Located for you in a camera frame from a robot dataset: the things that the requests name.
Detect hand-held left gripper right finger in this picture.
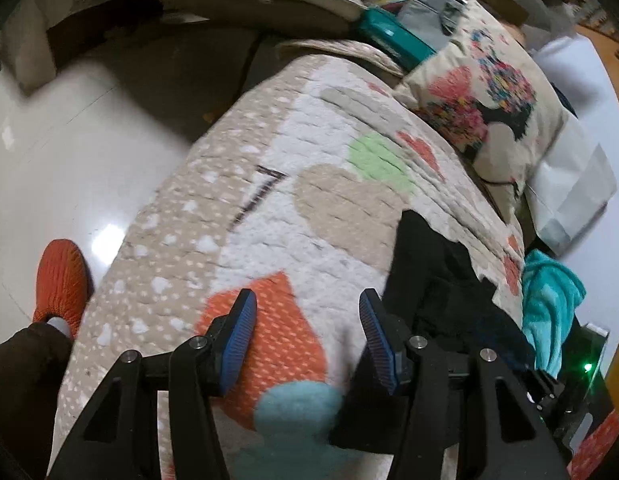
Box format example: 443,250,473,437
358,288,573,480

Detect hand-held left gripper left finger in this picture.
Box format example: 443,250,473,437
46,288,258,480

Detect black pants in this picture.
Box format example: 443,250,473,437
329,210,537,453

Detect teal fleece blanket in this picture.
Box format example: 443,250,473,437
522,249,587,376

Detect patchwork heart quilt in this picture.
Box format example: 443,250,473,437
52,39,619,480

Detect orange knitted slipper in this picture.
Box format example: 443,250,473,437
32,239,90,338

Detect person's dark trouser leg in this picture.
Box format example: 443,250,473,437
0,320,75,480

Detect floral printed cushion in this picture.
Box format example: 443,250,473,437
393,0,577,221

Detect brown sofa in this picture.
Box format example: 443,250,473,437
49,10,295,146

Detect teal zip case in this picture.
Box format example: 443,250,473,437
357,7,437,73

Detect grey fabric bag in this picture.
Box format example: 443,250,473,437
397,0,470,53

